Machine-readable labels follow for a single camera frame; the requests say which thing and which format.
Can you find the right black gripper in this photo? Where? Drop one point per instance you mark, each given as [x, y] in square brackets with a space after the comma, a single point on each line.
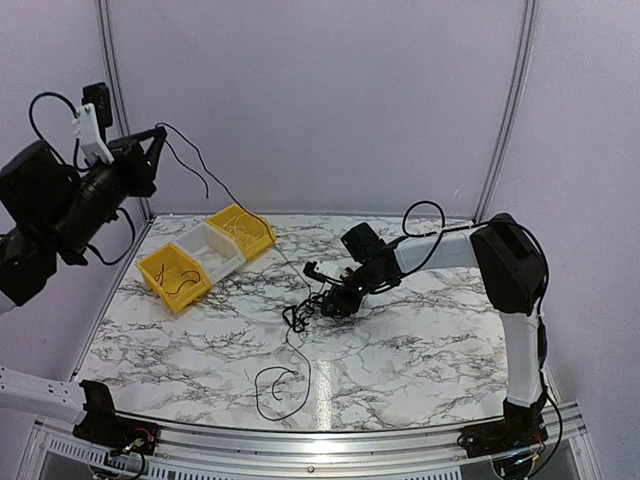
[348, 306]

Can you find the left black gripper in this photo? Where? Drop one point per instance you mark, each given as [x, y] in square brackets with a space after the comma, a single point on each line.
[140, 168]

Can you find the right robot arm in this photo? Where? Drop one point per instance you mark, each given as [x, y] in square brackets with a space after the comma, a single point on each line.
[513, 268]

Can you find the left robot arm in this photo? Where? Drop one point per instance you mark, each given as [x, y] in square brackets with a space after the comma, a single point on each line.
[58, 207]

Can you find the yellow bin far right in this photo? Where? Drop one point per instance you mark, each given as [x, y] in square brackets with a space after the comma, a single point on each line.
[252, 233]

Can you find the yellow bin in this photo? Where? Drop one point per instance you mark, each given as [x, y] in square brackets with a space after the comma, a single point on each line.
[174, 277]
[252, 233]

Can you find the white translucent bin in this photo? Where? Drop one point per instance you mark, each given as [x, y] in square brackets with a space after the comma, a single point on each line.
[217, 254]

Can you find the yellow bin near left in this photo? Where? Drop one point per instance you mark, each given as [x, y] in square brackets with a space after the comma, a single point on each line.
[174, 277]

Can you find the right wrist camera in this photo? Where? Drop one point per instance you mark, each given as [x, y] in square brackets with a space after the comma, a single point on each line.
[323, 271]

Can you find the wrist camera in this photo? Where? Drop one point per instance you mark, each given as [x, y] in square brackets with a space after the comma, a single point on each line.
[93, 117]
[323, 271]

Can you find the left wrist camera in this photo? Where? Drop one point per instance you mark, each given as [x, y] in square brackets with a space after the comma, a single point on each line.
[93, 117]

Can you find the left corner aluminium post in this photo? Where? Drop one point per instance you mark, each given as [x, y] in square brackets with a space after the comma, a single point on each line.
[110, 60]

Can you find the corner aluminium post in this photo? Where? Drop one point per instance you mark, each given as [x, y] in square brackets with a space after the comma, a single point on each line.
[515, 92]
[110, 60]

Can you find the right corner aluminium post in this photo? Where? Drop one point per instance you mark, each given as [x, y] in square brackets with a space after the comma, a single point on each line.
[515, 92]

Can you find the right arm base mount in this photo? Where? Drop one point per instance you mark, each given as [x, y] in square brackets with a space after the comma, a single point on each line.
[520, 427]

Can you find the aluminium front rail frame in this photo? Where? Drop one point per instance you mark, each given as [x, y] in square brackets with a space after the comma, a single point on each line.
[185, 451]

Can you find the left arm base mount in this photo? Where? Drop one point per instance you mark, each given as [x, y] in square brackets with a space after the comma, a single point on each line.
[117, 435]

